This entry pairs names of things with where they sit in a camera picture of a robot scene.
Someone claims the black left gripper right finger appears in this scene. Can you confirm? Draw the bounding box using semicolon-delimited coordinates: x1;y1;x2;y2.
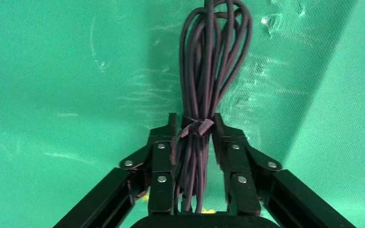
212;113;282;217

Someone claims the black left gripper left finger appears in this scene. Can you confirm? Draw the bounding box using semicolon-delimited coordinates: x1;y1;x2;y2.
119;113;179;215

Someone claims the black data cable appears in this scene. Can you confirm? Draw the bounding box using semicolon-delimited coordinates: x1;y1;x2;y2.
170;0;253;215

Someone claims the green table cloth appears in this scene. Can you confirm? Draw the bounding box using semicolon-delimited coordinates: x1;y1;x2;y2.
0;0;365;228

